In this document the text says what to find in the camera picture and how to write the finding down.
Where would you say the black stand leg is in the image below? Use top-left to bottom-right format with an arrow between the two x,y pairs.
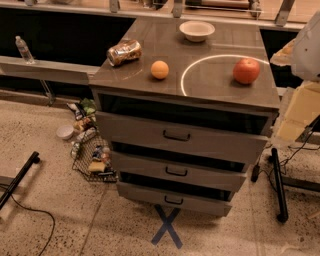
0,151 -> 40,210
271,148 -> 288,223

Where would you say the orange fruit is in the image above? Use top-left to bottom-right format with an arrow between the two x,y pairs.
151,61 -> 169,80

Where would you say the grey drawer cabinet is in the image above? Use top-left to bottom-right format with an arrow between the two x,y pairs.
91,17 -> 279,204

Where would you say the bottom grey drawer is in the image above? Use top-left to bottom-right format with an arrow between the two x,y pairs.
117,182 -> 232,217

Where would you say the green snack bag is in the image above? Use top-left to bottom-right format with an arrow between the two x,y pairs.
80,98 -> 96,115

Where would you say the middle grey drawer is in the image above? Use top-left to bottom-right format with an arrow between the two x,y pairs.
112,152 -> 246,192

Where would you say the top grey drawer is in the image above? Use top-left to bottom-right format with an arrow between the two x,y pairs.
96,111 -> 267,164

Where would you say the clear plastic water bottle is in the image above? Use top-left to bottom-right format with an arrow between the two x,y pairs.
15,36 -> 34,64

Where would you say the crushed shiny snack can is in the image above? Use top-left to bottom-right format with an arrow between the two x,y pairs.
107,40 -> 142,67

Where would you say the black wire basket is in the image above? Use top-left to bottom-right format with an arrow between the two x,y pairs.
71,135 -> 118,183

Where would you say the black floor cable left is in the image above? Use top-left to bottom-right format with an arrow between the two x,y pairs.
0,184 -> 56,256

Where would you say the grey drawer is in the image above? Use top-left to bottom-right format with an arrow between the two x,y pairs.
117,182 -> 232,217
96,111 -> 267,164
112,152 -> 246,192

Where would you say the red apple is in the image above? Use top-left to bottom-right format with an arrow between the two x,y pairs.
233,58 -> 260,84

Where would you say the black stand leg right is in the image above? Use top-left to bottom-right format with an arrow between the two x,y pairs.
271,148 -> 288,223

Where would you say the blue tape cross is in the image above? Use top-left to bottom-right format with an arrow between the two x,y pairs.
151,205 -> 183,249

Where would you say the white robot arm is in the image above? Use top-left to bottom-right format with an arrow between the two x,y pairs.
291,11 -> 320,82

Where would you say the white paper bowl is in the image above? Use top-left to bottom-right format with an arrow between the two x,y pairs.
179,21 -> 215,42

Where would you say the small white bowl on floor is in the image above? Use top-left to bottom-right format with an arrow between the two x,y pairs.
56,125 -> 74,140

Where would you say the black stand leg left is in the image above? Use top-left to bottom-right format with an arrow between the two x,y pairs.
0,151 -> 40,210

